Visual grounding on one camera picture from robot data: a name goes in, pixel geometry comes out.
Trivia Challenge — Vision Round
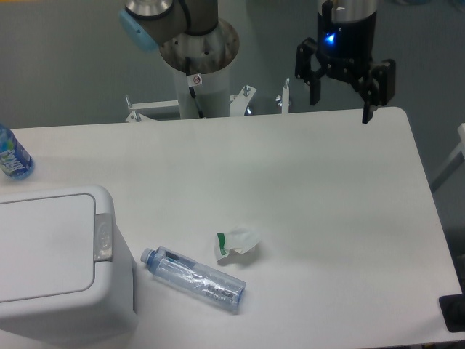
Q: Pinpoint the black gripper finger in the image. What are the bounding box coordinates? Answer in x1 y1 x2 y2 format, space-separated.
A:
350 59 396 124
294 37 326 105

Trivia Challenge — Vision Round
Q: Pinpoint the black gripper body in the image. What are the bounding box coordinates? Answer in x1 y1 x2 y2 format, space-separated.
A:
316 0 378 81

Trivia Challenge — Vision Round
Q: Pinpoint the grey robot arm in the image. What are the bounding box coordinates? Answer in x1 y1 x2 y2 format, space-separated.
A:
119 1 396 123

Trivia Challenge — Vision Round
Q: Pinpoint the grey trash can push button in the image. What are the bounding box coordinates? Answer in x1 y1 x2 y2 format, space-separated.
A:
94 214 113 262

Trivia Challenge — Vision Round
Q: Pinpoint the white trash can lid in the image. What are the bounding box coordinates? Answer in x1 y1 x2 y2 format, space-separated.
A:
1 195 95 302

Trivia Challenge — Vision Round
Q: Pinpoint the white trash can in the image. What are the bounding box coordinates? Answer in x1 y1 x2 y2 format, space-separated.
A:
1 185 137 346

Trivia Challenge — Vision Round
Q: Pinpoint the crumpled white paper wrapper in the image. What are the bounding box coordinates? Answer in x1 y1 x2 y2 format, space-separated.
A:
214 226 261 262

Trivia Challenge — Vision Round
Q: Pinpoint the black object at table edge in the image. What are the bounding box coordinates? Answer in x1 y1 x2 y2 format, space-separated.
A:
439 294 464 333

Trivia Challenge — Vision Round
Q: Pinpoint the empty clear plastic bottle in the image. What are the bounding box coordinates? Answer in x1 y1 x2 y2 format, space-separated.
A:
140 246 246 313

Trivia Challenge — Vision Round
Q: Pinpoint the blue labelled water bottle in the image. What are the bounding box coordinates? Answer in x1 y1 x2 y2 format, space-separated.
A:
1 124 34 180

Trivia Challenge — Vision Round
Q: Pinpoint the white pedestal base frame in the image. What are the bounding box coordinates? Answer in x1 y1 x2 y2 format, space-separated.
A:
125 78 291 123

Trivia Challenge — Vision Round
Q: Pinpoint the white frame at right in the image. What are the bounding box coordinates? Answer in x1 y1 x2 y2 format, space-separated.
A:
429 123 464 193

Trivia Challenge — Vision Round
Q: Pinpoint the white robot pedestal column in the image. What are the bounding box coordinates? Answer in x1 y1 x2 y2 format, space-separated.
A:
171 68 230 118

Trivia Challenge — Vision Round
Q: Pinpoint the black cable on pedestal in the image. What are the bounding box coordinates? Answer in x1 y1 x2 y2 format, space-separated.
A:
185 56 205 119

